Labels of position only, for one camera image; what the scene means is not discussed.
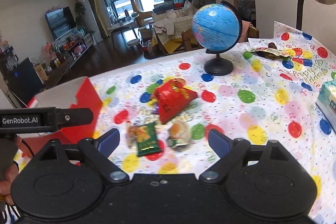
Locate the sofa with cream cover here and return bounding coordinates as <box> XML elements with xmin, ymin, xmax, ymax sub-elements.
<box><xmin>150</xmin><ymin>0</ymin><xmax>217</xmax><ymax>54</ymax></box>

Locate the television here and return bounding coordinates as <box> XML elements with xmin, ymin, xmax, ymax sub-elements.
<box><xmin>45</xmin><ymin>7</ymin><xmax>76</xmax><ymax>40</ymax></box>

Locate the wrapper near lamp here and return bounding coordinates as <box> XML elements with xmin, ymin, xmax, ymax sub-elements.
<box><xmin>248</xmin><ymin>42</ymin><xmax>290</xmax><ymax>59</ymax></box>

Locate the blue desk globe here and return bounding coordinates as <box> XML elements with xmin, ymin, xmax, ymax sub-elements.
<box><xmin>192</xmin><ymin>1</ymin><xmax>243</xmax><ymax>76</ymax></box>

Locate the green snack packet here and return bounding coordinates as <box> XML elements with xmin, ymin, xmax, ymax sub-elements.
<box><xmin>135</xmin><ymin>122</ymin><xmax>162</xmax><ymax>157</ymax></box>

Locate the red white cardboard box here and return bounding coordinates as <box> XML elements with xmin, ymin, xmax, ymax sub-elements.
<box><xmin>21</xmin><ymin>77</ymin><xmax>102</xmax><ymax>153</ymax></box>

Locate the wooden chair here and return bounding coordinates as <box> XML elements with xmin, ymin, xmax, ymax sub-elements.
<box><xmin>181</xmin><ymin>28</ymin><xmax>203</xmax><ymax>52</ymax></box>

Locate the clear pastry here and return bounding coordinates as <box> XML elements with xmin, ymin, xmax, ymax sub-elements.
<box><xmin>166</xmin><ymin>122</ymin><xmax>191</xmax><ymax>152</ymax></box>

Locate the round coffee table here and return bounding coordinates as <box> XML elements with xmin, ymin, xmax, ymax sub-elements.
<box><xmin>108</xmin><ymin>17</ymin><xmax>138</xmax><ymax>43</ymax></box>

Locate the balloon print tablecloth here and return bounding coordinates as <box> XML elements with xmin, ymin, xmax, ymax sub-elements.
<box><xmin>90</xmin><ymin>23</ymin><xmax>335</xmax><ymax>223</ymax></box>

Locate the tv cabinet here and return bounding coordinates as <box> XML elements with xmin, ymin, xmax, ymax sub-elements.
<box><xmin>34</xmin><ymin>34</ymin><xmax>94</xmax><ymax>88</ymax></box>

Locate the small round stool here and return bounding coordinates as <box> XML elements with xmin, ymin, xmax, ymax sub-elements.
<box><xmin>127</xmin><ymin>39</ymin><xmax>141</xmax><ymax>50</ymax></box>

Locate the large red snack bag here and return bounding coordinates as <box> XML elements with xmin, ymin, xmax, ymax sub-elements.
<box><xmin>152</xmin><ymin>79</ymin><xmax>198</xmax><ymax>124</ymax></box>

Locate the tissue pack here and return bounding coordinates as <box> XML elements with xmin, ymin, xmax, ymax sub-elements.
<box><xmin>316</xmin><ymin>80</ymin><xmax>336</xmax><ymax>135</ymax></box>

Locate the person left hand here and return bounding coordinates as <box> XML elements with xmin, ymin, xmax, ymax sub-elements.
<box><xmin>0</xmin><ymin>135</ymin><xmax>23</xmax><ymax>206</ymax></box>

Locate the purple candy packet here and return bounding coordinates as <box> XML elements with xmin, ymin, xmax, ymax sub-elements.
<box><xmin>152</xmin><ymin>103</ymin><xmax>159</xmax><ymax>115</ymax></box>

